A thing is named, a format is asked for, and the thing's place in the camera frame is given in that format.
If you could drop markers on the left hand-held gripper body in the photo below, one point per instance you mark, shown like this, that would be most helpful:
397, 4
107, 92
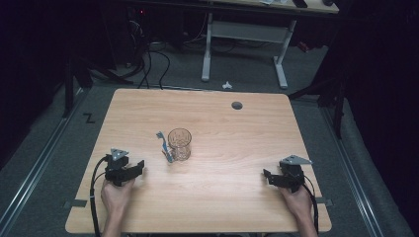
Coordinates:
116, 166

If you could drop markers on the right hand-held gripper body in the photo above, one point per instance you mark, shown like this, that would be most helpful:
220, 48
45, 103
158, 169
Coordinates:
291, 174

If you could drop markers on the blue and grey toothbrush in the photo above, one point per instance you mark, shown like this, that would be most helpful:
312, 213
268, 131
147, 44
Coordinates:
164, 148

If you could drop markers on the clear patterned glass cup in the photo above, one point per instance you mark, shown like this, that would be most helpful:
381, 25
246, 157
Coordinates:
180, 144

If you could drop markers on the person's left hand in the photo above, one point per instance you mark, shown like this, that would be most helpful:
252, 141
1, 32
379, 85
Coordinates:
115, 197

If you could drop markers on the person's right hand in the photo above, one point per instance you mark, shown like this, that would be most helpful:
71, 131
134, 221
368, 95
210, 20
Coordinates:
298, 202

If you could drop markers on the grey tape strip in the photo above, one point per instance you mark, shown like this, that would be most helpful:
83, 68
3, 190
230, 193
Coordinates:
75, 203
324, 201

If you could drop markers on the black zigzag tape mark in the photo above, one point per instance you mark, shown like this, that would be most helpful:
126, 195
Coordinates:
89, 118

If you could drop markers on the black metal stand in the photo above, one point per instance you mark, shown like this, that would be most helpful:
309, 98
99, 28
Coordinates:
337, 108
69, 89

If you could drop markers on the small white object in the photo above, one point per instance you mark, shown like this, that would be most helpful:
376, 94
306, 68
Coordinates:
227, 86

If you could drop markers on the white-legged desk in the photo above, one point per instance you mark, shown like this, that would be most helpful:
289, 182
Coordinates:
245, 31

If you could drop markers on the black device on desk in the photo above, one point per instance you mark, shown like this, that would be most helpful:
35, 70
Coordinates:
299, 3

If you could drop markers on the metal floor rail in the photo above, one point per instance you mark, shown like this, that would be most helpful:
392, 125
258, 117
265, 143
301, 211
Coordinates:
36, 171
354, 174

